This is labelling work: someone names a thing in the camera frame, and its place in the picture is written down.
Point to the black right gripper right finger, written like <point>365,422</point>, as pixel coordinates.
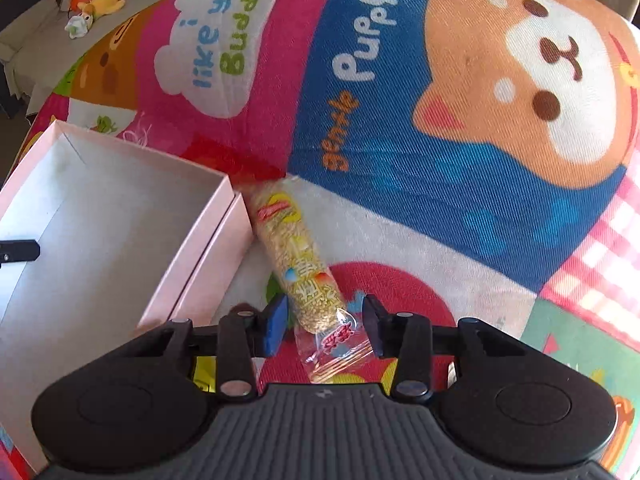
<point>413,341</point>

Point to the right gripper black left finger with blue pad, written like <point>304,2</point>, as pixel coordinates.
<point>242,335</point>

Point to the yellow snack stick packet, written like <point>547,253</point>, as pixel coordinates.
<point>328,328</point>

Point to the pink cardboard box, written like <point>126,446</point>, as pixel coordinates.
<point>129,238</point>

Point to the colourful cartoon blanket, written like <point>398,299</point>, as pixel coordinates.
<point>456,157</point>

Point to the black left gripper tip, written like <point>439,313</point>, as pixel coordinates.
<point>17,251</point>

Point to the small white plush toy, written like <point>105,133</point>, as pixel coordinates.
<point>79,25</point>

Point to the beige sofa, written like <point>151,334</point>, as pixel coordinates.
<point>36,50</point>

